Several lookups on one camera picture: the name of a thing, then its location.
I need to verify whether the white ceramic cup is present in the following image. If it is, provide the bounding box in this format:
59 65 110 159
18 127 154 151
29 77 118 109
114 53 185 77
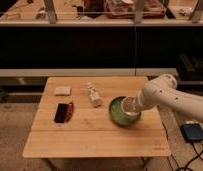
121 96 139 117

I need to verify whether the red marker pen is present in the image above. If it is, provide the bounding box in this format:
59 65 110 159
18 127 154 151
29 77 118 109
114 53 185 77
65 102 74 122

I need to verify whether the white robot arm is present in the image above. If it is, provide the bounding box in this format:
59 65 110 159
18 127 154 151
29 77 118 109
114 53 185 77
133 74 203 123

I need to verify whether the white plastic bottle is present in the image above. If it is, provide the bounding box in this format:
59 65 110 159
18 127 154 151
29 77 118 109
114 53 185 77
86 82 102 107

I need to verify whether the black cable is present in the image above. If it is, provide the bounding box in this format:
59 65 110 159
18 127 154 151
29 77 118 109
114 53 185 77
165 123 203 171

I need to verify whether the light wooden table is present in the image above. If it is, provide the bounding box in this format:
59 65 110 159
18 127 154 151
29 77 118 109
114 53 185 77
23 77 171 158

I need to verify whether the long white shelf bench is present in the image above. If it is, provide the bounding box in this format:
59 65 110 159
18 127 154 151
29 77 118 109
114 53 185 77
0 68 178 77

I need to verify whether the black foot pedal box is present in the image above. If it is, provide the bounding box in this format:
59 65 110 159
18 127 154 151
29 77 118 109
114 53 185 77
180 123 203 143

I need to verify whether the green ceramic bowl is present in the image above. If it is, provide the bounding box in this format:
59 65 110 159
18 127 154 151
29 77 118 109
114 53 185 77
108 96 141 127

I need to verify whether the red crate on shelf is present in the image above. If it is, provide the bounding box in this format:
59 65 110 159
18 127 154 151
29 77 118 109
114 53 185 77
105 0 166 18

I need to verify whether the black rectangular case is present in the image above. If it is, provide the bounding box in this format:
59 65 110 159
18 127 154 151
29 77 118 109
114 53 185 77
54 103 68 123

